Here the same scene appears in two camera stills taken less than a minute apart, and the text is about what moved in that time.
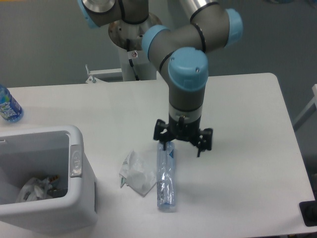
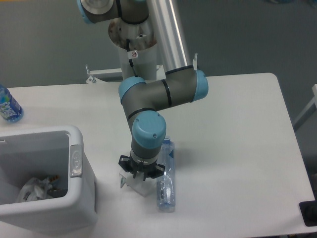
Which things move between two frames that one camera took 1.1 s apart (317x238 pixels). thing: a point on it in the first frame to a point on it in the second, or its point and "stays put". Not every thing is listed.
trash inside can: x=37 y=188 stays put
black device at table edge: x=308 y=211 stays put
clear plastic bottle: x=165 y=176 stays put
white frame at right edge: x=313 y=100 stays put
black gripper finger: x=161 y=132 to x=123 y=162
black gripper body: x=183 y=131 to x=135 y=166
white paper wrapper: x=137 y=173 stays put
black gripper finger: x=205 y=142 to x=159 y=171
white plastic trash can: x=36 y=153 stays put
